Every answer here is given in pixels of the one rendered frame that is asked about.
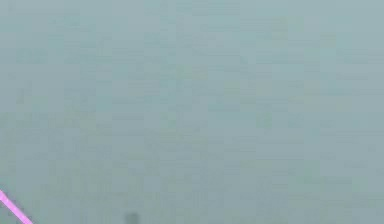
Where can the pink strip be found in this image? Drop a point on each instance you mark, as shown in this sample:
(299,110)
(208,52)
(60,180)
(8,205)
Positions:
(13,208)

